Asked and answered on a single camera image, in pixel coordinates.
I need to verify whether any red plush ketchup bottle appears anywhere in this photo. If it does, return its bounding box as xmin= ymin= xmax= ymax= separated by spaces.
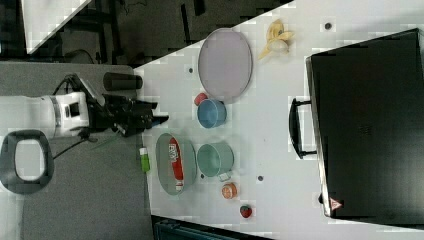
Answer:
xmin=168 ymin=137 xmax=184 ymax=192

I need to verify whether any lilac round plate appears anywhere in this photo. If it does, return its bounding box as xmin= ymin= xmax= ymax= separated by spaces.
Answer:
xmin=198 ymin=28 xmax=253 ymax=103

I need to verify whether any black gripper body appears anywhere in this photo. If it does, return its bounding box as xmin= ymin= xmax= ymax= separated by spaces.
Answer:
xmin=87 ymin=95 xmax=157 ymax=137

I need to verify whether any red strawberry near table edge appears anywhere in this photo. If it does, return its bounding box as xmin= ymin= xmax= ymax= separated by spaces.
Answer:
xmin=240 ymin=205 xmax=253 ymax=218

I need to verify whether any orange slice toy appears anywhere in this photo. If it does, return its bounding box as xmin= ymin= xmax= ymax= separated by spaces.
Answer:
xmin=221 ymin=183 xmax=238 ymax=199

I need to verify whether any black cylinder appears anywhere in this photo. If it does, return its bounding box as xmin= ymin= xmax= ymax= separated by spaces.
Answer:
xmin=103 ymin=72 xmax=143 ymax=91

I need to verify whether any black oval ring stand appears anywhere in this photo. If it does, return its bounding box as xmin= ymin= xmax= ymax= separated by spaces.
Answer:
xmin=0 ymin=130 xmax=54 ymax=195

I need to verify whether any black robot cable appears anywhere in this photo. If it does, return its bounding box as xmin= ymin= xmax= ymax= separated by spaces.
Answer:
xmin=52 ymin=73 xmax=118 ymax=160

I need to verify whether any black toaster oven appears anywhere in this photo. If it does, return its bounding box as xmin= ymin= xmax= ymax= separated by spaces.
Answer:
xmin=305 ymin=28 xmax=424 ymax=229

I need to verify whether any green white marker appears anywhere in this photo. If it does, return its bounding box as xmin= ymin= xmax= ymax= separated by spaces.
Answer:
xmin=139 ymin=147 xmax=150 ymax=172

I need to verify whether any red strawberry near blue bowl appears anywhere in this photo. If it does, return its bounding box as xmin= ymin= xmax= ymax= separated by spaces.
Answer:
xmin=194 ymin=93 xmax=208 ymax=106

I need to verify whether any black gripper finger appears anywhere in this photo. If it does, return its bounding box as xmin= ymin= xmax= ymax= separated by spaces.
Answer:
xmin=152 ymin=116 xmax=169 ymax=127

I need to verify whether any green mug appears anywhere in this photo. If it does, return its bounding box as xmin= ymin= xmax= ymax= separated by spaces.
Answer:
xmin=197 ymin=142 xmax=234 ymax=182

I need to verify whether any blue bowl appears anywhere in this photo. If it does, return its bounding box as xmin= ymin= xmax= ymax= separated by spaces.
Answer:
xmin=197 ymin=99 xmax=227 ymax=129

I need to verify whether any green oval strainer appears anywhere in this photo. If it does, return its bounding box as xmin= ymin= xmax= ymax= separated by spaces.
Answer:
xmin=155 ymin=133 xmax=197 ymax=196

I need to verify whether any peeled toy banana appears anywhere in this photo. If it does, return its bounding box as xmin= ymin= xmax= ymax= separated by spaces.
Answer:
xmin=258 ymin=19 xmax=294 ymax=60

